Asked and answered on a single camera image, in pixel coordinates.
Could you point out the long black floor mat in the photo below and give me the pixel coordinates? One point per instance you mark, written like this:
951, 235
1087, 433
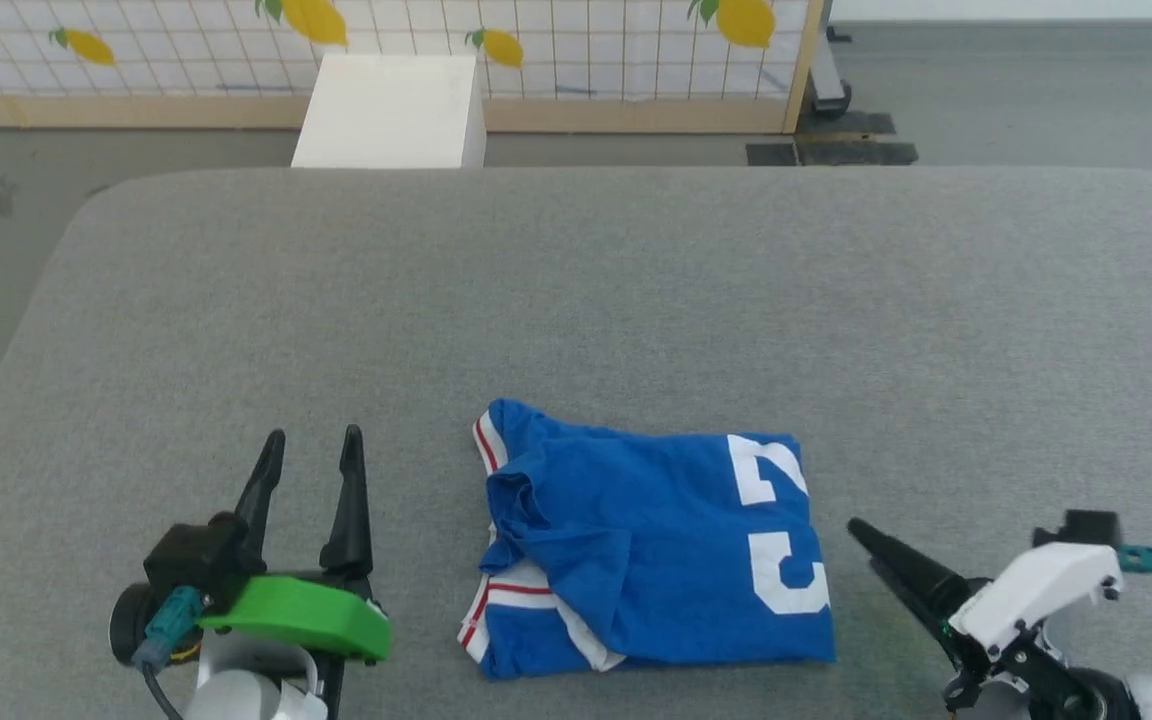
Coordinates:
836, 154

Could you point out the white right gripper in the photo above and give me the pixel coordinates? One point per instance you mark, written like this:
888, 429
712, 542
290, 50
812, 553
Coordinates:
1036, 600

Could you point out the blue and white jersey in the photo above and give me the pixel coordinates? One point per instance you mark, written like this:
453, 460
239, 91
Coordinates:
656, 550

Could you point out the grey metal partition foot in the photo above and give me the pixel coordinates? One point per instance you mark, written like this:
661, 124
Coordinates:
828, 80

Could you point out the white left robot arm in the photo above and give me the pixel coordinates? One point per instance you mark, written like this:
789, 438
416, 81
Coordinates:
256, 690

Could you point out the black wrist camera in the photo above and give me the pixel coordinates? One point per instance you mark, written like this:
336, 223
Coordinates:
1081, 528
191, 560

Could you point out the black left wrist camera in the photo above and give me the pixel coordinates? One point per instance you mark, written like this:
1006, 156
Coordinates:
191, 560

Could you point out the small black floor mat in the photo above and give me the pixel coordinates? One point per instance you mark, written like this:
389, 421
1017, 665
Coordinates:
846, 124

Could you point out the white box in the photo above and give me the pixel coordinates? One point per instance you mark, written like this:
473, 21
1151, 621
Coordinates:
391, 110

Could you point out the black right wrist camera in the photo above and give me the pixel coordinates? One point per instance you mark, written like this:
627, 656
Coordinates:
1081, 528

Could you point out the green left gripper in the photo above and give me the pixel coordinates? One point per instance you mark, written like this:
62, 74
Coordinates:
306, 615

